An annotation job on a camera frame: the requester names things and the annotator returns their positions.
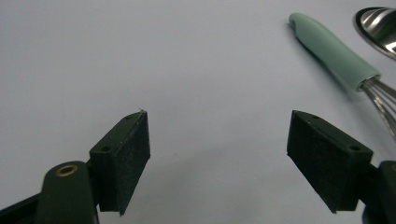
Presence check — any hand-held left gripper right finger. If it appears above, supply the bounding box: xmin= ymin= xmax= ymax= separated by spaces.
xmin=286 ymin=109 xmax=375 ymax=215

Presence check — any metal spoon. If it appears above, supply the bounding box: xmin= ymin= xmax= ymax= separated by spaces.
xmin=352 ymin=7 xmax=396 ymax=62

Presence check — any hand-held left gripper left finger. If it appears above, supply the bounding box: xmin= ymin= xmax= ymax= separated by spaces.
xmin=89 ymin=109 xmax=151 ymax=217

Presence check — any green-handled metal whisk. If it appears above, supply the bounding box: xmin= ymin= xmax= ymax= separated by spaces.
xmin=288 ymin=12 xmax=396 ymax=141

